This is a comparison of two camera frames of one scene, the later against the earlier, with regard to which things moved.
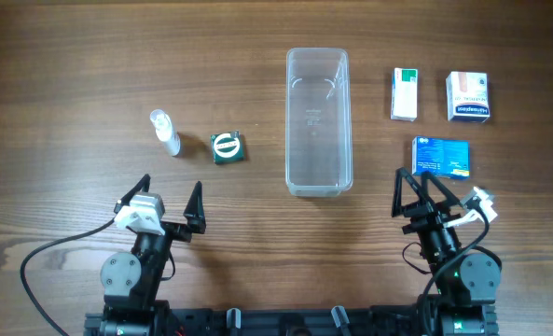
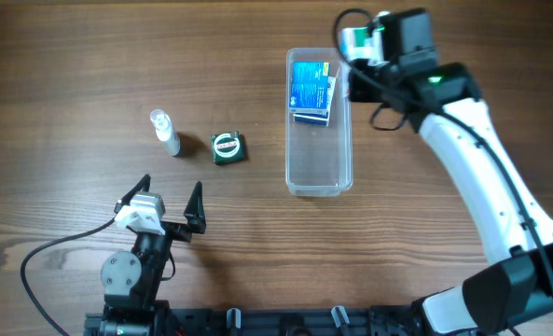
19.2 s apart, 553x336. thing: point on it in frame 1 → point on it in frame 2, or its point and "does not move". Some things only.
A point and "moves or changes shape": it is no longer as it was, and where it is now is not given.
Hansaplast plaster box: (467, 97) moves or changes shape
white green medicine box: (404, 93) moves or changes shape
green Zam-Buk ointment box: (227, 147) does not move
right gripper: (425, 219) → (363, 87)
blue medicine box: (442, 157) → (308, 86)
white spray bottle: (165, 133) does not move
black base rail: (326, 321) does not move
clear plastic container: (319, 156) does not move
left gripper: (172, 229) does not move
